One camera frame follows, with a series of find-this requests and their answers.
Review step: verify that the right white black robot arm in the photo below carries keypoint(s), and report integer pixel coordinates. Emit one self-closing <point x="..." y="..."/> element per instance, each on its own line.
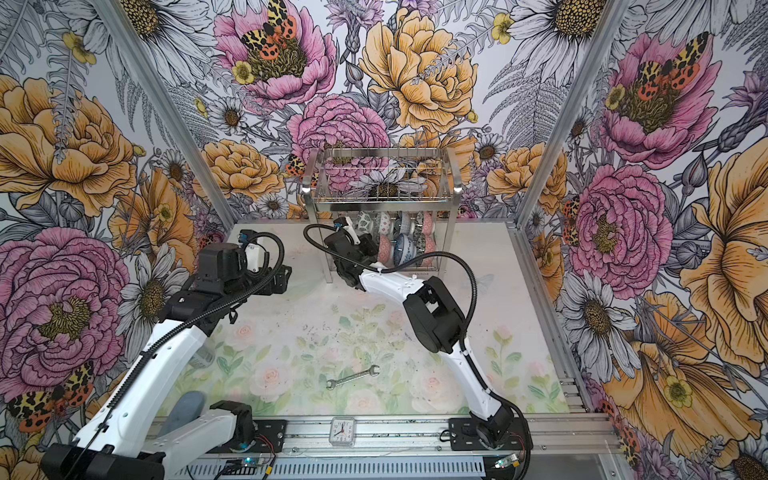
<point x="437" y="320"/>

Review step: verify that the blue white floral bowl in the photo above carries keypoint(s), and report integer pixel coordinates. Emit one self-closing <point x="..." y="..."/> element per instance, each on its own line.
<point x="405" y="249"/>

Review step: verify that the dark blue petal bowl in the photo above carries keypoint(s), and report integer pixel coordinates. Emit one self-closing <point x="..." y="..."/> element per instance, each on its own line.
<point x="405" y="224"/>

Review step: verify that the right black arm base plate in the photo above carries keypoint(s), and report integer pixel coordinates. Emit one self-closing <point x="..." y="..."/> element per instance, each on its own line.
<point x="470" y="434"/>

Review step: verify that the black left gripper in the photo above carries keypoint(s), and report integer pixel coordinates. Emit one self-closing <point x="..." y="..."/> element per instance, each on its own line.
<point x="266" y="274"/>

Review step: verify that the black floral pattern bowl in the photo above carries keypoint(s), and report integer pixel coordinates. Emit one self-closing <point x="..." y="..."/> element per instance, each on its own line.
<point x="385" y="251"/>

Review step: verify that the right aluminium corner post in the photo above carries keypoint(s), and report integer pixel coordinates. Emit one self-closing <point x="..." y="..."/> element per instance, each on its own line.
<point x="599" y="47"/>

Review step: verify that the small white square clock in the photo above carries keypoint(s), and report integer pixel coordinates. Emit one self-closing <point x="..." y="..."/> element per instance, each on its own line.
<point x="342" y="431"/>

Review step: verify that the aluminium front rail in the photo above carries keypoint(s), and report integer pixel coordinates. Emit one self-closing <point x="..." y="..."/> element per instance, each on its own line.
<point x="429" y="435"/>

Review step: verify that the silver metal dish rack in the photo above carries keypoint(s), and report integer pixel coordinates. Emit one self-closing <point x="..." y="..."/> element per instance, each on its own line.
<point x="392" y="180"/>

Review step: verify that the pink rimmed patterned bowl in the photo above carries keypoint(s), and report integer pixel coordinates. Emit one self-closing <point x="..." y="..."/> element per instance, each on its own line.
<point x="426" y="222"/>

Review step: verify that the green leaf pattern bowl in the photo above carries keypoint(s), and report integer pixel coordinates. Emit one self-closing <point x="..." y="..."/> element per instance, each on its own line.
<point x="364" y="223"/>

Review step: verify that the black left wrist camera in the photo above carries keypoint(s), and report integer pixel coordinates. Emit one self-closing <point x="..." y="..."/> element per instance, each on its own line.
<point x="220" y="264"/>

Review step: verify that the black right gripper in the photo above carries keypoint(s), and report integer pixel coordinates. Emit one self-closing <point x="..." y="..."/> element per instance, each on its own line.
<point x="367" y="241"/>

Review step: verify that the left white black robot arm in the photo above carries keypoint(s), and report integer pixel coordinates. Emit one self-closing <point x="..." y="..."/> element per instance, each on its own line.
<point x="114" y="443"/>

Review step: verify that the aluminium corner post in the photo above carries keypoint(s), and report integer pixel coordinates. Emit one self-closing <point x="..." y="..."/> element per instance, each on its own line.
<point x="119" y="26"/>
<point x="599" y="47"/>

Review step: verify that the green geometric pattern bowl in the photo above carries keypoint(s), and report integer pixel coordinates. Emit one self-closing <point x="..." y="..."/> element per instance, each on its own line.
<point x="383" y="223"/>

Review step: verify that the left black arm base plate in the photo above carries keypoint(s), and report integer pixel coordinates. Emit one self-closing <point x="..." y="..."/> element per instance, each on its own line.
<point x="269" y="436"/>

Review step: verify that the silver combination wrench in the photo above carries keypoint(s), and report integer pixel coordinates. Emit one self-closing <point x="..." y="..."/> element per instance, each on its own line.
<point x="372" y="371"/>

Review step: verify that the left aluminium corner post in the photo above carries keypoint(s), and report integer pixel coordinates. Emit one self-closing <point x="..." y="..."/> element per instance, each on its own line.
<point x="119" y="26"/>

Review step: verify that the light blue glasses case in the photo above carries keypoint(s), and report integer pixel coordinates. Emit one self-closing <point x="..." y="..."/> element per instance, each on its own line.
<point x="188" y="408"/>

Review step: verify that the green circuit board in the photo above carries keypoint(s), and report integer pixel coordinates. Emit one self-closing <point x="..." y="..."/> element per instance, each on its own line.
<point x="248" y="467"/>

